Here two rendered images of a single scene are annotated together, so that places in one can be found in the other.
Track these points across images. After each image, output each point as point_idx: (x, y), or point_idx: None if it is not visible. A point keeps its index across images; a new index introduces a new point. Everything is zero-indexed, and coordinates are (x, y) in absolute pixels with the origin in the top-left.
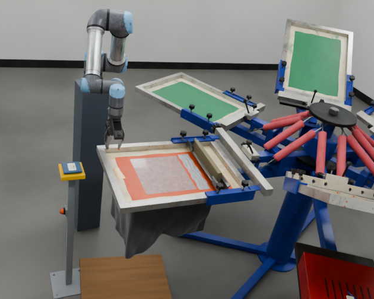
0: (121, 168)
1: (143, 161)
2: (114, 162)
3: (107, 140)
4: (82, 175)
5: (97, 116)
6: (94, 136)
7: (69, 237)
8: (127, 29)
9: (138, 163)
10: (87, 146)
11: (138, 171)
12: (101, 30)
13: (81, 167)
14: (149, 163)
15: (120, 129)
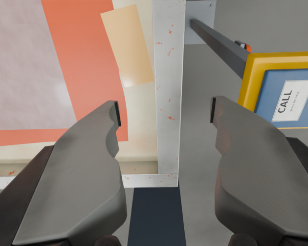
0: (110, 84)
1: (31, 112)
2: (133, 115)
3: (270, 151)
4: (266, 56)
5: None
6: (154, 215)
7: (214, 32)
8: None
9: (50, 104)
10: (167, 196)
11: (47, 54)
12: None
13: (248, 105)
14: (8, 100)
15: None
